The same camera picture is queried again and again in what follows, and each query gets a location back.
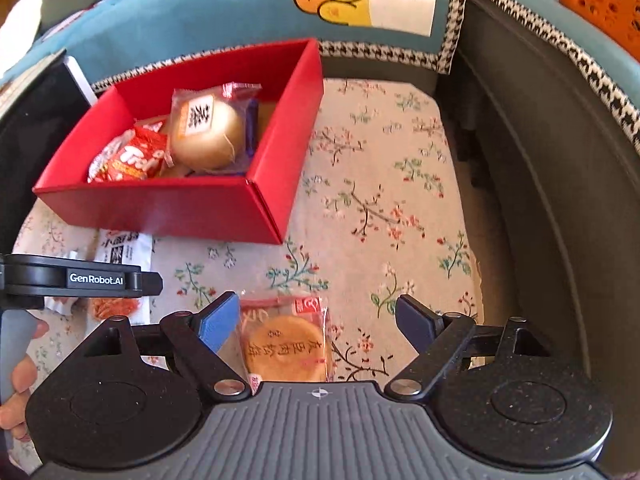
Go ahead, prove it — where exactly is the red snack packet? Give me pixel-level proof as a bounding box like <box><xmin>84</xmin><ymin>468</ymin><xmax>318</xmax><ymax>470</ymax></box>
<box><xmin>87</xmin><ymin>116</ymin><xmax>168</xmax><ymax>183</ymax></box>

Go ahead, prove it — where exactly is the round white bun packet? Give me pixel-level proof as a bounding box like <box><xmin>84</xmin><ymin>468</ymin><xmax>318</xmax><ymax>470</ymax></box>
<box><xmin>165</xmin><ymin>82</ymin><xmax>262</xmax><ymax>174</ymax></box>

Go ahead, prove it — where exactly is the white noodle snack packet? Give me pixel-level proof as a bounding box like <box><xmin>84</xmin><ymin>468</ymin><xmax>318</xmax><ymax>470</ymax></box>
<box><xmin>86</xmin><ymin>227</ymin><xmax>156</xmax><ymax>326</ymax></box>

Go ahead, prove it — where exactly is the black glossy side table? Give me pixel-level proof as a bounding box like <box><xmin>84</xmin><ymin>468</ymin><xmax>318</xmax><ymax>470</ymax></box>
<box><xmin>0</xmin><ymin>50</ymin><xmax>96</xmax><ymax>254</ymax></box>

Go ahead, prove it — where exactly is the teal lion sofa cover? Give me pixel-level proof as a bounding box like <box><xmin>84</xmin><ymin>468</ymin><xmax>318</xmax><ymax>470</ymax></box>
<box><xmin>1</xmin><ymin>0</ymin><xmax>465</xmax><ymax>90</ymax></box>

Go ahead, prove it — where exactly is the floral cushion cover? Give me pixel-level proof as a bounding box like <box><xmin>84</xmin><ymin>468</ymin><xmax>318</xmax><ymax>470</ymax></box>
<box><xmin>14</xmin><ymin>79</ymin><xmax>482</xmax><ymax>385</ymax></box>

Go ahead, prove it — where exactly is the red cardboard box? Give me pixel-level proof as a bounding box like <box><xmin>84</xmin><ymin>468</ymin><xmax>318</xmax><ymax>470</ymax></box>
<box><xmin>34</xmin><ymin>39</ymin><xmax>323</xmax><ymax>245</ymax></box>

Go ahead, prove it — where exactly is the person left hand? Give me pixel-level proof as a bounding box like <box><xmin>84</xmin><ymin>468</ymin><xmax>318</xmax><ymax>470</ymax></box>
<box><xmin>1</xmin><ymin>310</ymin><xmax>49</xmax><ymax>441</ymax></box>

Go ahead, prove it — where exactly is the meat floss cake packet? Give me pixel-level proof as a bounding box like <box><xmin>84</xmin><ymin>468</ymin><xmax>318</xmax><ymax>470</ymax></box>
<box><xmin>240</xmin><ymin>295</ymin><xmax>333</xmax><ymax>391</ymax></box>

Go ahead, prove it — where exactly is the dark blue snack packet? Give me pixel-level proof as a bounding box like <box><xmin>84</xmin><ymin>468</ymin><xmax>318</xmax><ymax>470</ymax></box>
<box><xmin>245</xmin><ymin>99</ymin><xmax>259</xmax><ymax>158</ymax></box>

